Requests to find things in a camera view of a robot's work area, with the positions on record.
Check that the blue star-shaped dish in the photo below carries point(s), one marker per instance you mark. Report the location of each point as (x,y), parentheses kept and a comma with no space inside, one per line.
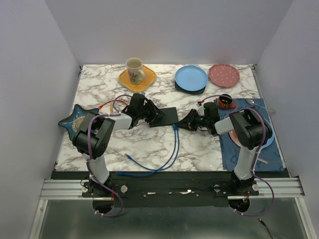
(72,122)

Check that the black network switch box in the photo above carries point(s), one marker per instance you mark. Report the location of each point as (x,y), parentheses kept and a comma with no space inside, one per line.
(168,117)

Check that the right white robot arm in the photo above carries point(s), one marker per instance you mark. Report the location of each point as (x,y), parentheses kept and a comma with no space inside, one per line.
(250,127)

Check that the dark teal plate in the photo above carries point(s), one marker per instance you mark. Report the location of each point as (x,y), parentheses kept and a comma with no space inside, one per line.
(197,91)

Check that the brown orange cup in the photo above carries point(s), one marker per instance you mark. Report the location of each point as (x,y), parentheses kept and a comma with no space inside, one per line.
(225,102)

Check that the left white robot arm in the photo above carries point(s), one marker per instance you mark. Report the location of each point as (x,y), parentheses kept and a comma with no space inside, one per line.
(95,131)

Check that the aluminium rail frame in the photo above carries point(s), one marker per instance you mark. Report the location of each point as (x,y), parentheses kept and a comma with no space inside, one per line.
(69,216)

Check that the yellow woven coaster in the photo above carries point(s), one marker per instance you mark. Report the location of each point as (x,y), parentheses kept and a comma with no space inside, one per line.
(126,82)

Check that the black mounting base plate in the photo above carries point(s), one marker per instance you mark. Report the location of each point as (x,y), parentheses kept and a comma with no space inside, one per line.
(168,189)

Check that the cream floral mug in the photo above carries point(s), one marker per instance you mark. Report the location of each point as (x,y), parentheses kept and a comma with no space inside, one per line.
(135,70)

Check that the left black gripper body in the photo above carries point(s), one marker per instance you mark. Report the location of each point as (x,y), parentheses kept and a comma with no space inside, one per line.
(148,112)

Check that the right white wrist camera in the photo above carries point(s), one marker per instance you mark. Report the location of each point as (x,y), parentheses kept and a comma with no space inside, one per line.
(200,110)

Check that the pink dotted plate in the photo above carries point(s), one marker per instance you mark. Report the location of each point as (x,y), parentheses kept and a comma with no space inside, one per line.
(223,75)

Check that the metal spoon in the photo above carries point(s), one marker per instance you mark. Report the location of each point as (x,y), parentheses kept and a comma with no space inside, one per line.
(251,102)

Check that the blue cloth placemat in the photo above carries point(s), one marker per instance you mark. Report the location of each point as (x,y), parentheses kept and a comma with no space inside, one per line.
(230,151)

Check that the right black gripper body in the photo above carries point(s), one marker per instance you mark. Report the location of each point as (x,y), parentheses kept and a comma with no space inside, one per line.
(195,120)

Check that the light blue plate on mat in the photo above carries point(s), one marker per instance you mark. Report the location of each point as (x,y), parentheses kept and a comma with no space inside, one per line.
(271,139)

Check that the pink plate under blue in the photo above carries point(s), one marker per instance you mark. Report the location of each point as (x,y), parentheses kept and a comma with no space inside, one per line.
(234,137)

